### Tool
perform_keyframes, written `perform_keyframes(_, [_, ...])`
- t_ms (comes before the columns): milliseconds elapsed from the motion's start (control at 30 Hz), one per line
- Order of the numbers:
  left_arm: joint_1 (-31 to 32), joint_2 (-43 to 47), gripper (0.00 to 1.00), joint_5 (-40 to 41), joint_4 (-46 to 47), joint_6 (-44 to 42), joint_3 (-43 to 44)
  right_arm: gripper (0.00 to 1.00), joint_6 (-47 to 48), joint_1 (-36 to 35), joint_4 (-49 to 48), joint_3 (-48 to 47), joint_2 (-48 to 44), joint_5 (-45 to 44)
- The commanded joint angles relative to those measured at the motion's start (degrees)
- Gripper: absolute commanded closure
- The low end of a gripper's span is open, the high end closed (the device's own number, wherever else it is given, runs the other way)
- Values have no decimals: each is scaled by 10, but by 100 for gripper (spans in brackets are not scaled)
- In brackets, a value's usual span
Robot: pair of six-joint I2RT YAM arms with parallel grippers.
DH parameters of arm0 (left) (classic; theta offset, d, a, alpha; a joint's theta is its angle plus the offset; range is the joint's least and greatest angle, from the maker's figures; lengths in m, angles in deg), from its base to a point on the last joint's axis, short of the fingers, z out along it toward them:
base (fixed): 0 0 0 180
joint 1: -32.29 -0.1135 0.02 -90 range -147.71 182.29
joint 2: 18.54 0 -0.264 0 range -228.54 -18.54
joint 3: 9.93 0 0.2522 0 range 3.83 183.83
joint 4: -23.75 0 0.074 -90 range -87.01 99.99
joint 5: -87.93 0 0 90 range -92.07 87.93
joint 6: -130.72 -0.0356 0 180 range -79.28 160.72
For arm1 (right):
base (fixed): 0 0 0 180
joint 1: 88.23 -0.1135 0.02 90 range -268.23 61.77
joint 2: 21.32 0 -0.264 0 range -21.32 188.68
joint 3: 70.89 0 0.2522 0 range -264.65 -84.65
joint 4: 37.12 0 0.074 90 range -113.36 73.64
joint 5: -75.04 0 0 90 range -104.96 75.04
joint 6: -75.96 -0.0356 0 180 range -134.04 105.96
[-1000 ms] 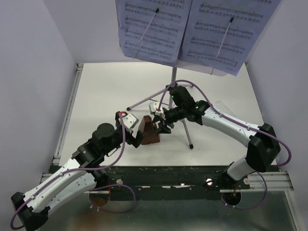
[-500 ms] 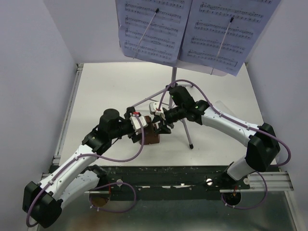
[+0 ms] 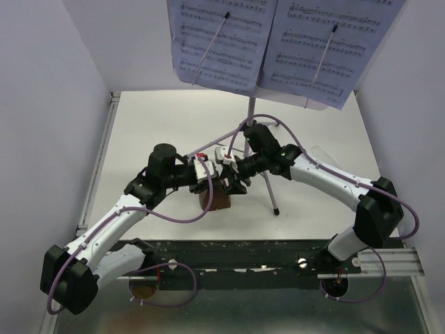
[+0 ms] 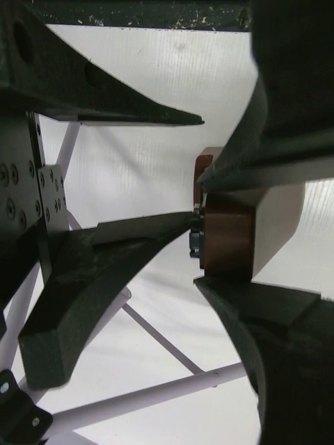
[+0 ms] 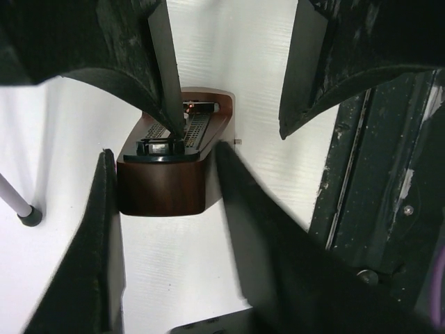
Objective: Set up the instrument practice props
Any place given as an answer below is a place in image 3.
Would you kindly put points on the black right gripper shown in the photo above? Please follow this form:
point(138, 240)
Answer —
point(235, 186)

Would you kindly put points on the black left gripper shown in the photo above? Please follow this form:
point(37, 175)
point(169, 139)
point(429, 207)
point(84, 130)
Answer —
point(199, 186)

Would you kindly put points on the brown wooden metronome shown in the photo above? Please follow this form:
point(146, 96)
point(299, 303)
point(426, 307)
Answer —
point(220, 199)

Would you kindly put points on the clear plastic metronome cover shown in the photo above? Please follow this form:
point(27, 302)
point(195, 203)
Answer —
point(320, 154)

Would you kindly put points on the lilac sheet music page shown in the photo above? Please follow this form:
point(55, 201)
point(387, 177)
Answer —
point(220, 45)
point(320, 49)

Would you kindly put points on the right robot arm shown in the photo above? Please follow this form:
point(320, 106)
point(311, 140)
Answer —
point(377, 213)

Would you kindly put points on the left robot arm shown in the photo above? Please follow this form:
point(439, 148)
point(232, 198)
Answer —
point(72, 275)

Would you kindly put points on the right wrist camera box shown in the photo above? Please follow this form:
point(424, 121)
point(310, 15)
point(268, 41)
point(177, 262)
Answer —
point(224, 157)

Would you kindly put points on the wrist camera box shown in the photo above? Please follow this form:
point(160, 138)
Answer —
point(205, 169)
point(224, 157)

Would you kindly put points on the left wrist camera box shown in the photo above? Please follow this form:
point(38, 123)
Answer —
point(205, 169)

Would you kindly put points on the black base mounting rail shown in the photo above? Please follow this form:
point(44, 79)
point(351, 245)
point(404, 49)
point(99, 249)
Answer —
point(229, 252)

